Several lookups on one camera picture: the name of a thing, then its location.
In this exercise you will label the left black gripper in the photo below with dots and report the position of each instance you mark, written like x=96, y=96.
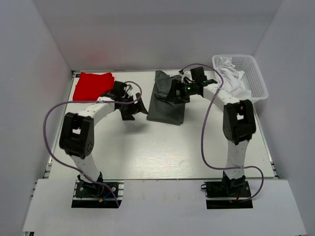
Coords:
x=138, y=106

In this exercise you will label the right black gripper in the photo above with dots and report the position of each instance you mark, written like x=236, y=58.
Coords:
x=178, y=85

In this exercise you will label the dark grey t shirt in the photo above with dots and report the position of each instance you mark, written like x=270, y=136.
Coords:
x=161, y=110

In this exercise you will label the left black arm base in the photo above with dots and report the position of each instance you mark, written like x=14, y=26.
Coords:
x=88, y=195

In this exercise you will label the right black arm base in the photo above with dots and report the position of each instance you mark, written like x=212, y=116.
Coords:
x=219, y=196

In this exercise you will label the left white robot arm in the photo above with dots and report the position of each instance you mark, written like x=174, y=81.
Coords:
x=77, y=137

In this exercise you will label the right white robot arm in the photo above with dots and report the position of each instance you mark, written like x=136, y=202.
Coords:
x=238, y=122

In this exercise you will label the folded red t shirt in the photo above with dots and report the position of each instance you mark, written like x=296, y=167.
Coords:
x=91, y=86

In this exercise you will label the crumpled white t shirt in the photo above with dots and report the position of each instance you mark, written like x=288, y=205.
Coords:
x=232, y=79

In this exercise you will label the white plastic basket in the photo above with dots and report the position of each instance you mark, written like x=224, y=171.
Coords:
x=252, y=78

